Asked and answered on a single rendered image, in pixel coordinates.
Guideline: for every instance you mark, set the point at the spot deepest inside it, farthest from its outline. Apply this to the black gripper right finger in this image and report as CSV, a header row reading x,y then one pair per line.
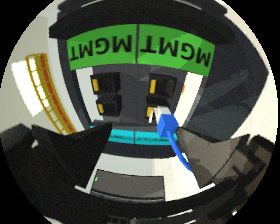
x,y
207,155

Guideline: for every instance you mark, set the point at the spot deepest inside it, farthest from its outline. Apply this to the blue cable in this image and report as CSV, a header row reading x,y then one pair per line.
x,y
166,126

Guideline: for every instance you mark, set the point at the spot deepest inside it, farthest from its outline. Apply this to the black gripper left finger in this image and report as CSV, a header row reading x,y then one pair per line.
x,y
77,152

